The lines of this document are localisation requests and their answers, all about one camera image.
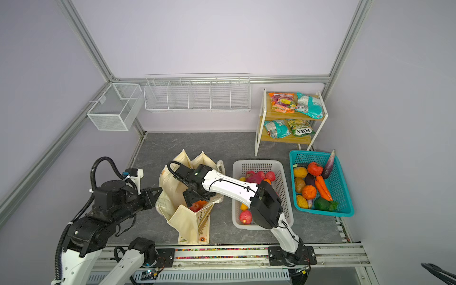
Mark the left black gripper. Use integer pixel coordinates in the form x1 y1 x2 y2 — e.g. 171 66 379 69
113 186 163 224

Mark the orange fruit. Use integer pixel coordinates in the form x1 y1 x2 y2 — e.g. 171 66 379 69
196 200 207 209

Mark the red apple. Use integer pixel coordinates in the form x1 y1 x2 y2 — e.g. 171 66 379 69
239 210 252 224
265 171 276 182
189 203 201 213

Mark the cream canvas grocery bag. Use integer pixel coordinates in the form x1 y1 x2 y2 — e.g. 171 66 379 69
156 167 224 245

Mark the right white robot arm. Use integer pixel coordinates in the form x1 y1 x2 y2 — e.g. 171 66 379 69
167 161 317 267

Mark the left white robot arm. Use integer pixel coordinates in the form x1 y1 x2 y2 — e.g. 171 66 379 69
52 156 163 285

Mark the pink dragon fruit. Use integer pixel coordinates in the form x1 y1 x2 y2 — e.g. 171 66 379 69
245 171 266 184

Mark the red apple back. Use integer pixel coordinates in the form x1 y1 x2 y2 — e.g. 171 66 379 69
265 171 276 182

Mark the white plastic fruit basket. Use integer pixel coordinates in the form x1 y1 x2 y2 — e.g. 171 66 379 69
232 160 294 230

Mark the small white mesh basket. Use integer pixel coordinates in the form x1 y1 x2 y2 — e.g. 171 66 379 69
87 83 144 131

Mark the teal white snack packet lower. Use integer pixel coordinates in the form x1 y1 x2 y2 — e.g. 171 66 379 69
264 120 291 139

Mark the brown potato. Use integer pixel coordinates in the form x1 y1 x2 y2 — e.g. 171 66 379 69
294 178 306 194

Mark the yellow potato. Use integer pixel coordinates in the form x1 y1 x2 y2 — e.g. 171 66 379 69
293 166 308 178

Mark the orange pumpkin vegetable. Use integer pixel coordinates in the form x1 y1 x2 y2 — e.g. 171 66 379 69
301 185 317 200

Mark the white wood two-tier shelf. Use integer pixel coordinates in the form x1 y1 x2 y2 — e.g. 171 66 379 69
254 89 328 156

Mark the red tomato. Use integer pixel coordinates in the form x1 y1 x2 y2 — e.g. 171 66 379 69
307 162 324 177

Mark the green Fox's candy packet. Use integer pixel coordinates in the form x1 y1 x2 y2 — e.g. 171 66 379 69
286 119 315 137

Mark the orange carrot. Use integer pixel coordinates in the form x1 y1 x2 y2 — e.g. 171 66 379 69
315 176 333 201

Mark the green pepper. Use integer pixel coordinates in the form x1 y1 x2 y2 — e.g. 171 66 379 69
313 197 339 212

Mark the orange snack packet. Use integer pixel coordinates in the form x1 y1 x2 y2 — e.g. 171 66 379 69
268 92 297 114

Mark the purple eggplant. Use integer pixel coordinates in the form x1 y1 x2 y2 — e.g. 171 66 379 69
321 150 336 179

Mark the teal plastic vegetable basket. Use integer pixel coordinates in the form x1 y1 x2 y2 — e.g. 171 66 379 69
289 150 355 217

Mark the teal snack packet upper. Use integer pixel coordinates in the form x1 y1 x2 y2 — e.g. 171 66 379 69
295 93 324 119

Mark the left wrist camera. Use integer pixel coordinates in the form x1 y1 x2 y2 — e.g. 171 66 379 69
123 167 144 192

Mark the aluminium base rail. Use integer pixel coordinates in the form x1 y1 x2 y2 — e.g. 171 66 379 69
85 243 371 285

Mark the long white wire basket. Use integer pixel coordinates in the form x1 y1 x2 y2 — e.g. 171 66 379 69
143 73 252 112

